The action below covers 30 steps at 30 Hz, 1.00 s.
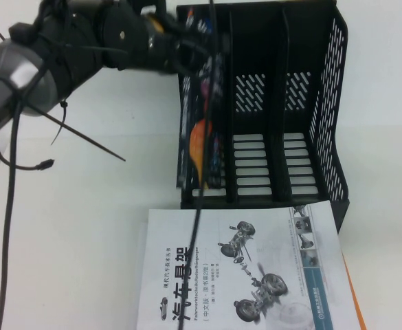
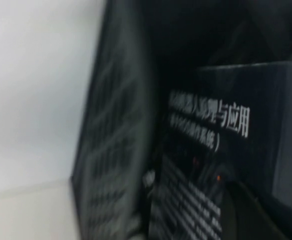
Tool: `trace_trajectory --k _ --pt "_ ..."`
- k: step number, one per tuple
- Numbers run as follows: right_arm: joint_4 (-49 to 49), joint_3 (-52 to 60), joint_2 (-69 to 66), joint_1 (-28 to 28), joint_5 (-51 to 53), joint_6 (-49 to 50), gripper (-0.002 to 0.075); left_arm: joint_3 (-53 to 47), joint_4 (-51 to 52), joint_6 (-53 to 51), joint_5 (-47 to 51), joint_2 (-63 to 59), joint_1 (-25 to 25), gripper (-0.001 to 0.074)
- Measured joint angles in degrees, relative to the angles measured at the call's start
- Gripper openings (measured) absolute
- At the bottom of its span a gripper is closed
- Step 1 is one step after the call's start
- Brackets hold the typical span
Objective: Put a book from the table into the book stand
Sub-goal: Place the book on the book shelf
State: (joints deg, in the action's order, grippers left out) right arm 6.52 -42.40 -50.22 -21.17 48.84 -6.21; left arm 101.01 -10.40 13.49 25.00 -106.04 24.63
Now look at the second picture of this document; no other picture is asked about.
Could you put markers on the black plastic book stand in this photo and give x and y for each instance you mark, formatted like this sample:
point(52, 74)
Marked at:
point(110, 125)

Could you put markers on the dark mobile robotics book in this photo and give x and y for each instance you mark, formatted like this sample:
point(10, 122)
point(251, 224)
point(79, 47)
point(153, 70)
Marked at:
point(235, 100)

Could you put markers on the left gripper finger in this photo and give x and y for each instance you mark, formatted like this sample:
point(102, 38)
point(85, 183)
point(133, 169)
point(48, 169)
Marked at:
point(240, 212)

